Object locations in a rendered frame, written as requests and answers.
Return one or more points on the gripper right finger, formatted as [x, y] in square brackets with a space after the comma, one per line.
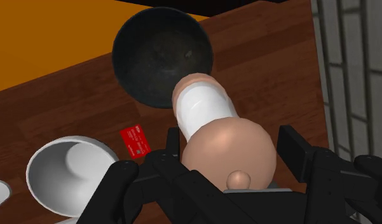
[330, 183]

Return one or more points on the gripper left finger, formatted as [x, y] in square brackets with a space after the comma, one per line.
[178, 189]

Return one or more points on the red card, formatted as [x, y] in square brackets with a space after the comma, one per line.
[135, 141]

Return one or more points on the beige and white figure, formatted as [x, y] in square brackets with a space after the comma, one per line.
[231, 149]

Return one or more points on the large white cup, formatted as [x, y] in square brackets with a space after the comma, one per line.
[57, 173]

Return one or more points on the black bowl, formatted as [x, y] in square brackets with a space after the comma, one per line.
[153, 56]

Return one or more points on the brown wooden table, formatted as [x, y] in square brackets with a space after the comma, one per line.
[69, 102]

